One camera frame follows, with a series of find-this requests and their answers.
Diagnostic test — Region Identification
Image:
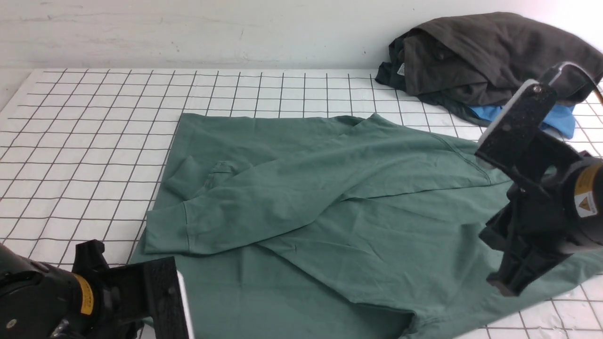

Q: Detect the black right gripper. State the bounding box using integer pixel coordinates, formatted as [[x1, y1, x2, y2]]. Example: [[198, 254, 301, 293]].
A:
[[480, 161, 585, 297]]

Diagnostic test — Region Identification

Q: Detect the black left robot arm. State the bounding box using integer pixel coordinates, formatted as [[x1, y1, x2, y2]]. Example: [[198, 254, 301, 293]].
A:
[[0, 240, 149, 339]]

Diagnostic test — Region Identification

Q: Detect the white grid-pattern table cloth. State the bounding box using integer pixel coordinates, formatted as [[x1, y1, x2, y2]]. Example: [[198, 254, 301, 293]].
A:
[[1, 69, 602, 339]]

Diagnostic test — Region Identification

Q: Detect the black right camera cable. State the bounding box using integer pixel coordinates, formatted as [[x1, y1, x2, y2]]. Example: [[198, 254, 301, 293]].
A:
[[537, 61, 603, 106]]

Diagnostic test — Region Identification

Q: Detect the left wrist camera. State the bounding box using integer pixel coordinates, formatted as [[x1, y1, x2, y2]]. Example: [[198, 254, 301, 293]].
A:
[[142, 257, 194, 339]]

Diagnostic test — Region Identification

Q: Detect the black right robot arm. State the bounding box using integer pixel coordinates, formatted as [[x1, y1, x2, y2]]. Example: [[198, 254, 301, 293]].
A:
[[480, 152, 602, 297]]

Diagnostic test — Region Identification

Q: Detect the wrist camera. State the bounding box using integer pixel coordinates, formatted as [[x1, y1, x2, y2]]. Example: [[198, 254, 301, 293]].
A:
[[474, 79, 558, 171], [142, 257, 194, 339]]

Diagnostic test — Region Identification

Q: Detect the blue garment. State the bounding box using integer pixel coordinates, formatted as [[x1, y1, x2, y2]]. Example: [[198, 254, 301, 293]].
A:
[[469, 105, 576, 139]]

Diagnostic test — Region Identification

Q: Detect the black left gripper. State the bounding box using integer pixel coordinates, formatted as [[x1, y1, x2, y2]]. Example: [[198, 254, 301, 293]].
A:
[[48, 240, 143, 339]]

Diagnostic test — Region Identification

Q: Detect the dark grey-brown garment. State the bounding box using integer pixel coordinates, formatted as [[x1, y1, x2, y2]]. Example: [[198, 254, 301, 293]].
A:
[[405, 12, 603, 106]]

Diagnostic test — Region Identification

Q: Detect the green long-sleeve top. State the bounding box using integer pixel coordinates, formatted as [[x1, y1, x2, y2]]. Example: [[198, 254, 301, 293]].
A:
[[132, 113, 602, 339]]

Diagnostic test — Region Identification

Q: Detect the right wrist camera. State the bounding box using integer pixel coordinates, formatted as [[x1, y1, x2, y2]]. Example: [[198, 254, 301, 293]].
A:
[[474, 79, 558, 171]]

